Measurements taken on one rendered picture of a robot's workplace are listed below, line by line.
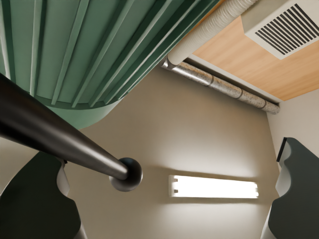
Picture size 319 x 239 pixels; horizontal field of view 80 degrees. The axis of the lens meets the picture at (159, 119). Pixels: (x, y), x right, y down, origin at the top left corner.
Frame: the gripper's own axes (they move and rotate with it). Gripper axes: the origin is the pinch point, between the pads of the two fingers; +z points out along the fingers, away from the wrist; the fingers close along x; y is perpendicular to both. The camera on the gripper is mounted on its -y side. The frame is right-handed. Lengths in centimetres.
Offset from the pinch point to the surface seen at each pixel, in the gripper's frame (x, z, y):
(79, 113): -8.8, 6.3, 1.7
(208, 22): 34, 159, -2
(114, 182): -5.4, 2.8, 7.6
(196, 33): 26, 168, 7
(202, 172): 36, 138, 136
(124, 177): -4.1, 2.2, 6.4
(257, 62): 102, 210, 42
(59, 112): -10.3, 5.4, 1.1
